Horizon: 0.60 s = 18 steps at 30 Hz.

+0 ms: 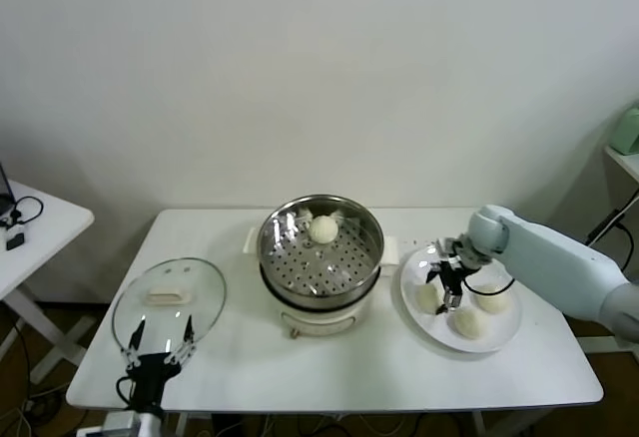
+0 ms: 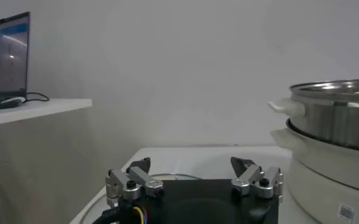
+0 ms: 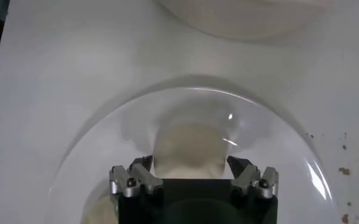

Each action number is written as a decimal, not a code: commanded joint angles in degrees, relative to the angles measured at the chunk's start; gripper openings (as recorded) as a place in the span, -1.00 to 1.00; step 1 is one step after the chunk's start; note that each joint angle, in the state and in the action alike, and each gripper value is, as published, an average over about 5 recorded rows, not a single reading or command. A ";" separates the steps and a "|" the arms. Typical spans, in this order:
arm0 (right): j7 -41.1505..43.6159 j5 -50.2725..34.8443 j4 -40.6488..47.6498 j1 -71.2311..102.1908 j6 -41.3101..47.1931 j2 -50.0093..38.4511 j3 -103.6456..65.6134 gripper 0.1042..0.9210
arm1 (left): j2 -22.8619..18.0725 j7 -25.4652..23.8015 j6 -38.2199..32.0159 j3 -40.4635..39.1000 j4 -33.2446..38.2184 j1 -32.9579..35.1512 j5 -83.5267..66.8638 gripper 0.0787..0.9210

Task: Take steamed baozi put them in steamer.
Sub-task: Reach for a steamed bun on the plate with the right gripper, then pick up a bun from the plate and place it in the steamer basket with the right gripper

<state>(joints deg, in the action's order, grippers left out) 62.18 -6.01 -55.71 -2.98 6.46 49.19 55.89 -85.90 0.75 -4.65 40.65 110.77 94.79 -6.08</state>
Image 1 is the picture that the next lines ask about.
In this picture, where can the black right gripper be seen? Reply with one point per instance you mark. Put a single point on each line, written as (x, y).
(453, 277)

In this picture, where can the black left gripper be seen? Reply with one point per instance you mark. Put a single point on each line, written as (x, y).
(150, 377)

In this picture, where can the white steamed baozi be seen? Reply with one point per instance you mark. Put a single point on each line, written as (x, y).
(494, 302)
(469, 323)
(323, 230)
(428, 300)

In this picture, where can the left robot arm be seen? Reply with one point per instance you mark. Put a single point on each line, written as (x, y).
(150, 424)

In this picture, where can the stainless steel steamer basket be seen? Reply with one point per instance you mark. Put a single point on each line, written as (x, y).
(299, 272)

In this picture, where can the white round plate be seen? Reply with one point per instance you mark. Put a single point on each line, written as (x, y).
(429, 332)

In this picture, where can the glass pot lid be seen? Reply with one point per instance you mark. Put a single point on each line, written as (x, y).
(199, 282)

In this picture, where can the white electric cooking pot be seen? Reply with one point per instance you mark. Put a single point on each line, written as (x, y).
(319, 324)

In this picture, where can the white side table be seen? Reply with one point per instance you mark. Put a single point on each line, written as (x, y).
(55, 222)

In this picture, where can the small black device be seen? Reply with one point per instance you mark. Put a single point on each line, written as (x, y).
(16, 241)

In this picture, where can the pale green appliance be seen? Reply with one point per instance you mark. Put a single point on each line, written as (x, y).
(629, 132)

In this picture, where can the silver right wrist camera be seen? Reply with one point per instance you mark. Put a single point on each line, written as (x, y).
(446, 247)

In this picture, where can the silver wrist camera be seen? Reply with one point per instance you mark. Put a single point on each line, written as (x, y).
(446, 247)
(120, 422)

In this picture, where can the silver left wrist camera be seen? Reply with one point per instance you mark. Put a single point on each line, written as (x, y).
(120, 422)

